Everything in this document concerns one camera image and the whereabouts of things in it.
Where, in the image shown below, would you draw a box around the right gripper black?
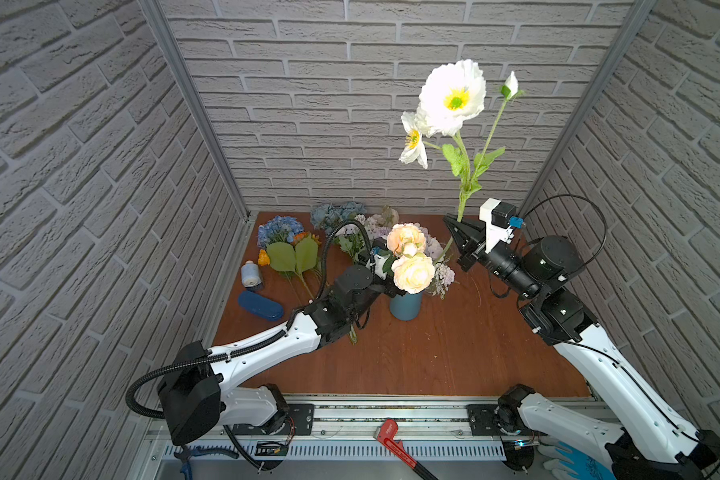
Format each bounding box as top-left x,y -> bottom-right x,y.
449,218 -> 542,307

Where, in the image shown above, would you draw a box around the pink white hydrangea bouquet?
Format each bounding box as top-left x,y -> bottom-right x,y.
421,227 -> 455,300

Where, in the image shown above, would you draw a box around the lilac white flower bouquet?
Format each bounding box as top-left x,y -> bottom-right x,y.
333,214 -> 396,261

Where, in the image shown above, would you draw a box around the blue ceramic vase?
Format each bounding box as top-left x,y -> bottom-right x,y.
389,292 -> 423,321

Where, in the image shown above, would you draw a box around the peach rose flower stem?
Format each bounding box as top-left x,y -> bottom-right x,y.
387,223 -> 435,294

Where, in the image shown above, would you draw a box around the dusty blue hydrangea flower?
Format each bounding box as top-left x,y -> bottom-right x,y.
310,201 -> 366,234

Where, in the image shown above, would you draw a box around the white poppy flower stem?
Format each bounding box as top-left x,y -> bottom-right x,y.
398,58 -> 524,259

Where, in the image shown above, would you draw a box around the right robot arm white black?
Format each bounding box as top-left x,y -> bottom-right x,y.
444,213 -> 720,479

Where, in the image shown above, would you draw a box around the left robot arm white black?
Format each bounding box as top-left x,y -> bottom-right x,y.
124,241 -> 408,446

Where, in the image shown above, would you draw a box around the orange small flower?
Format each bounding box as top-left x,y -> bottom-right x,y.
257,249 -> 271,266

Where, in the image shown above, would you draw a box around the white tape roll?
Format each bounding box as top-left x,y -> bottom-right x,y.
240,260 -> 263,289

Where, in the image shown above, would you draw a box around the red pipe wrench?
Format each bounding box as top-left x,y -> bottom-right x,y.
375,418 -> 438,480

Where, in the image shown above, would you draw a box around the blue work glove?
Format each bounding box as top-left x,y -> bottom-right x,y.
551,443 -> 615,480

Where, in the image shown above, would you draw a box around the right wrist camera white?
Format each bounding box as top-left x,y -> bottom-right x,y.
479,198 -> 525,253

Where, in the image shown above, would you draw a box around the aluminium mounting rail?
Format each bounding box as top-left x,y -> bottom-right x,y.
146,392 -> 643,463

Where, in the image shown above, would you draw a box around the blue handled pliers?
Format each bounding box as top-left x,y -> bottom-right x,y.
173,445 -> 239,480

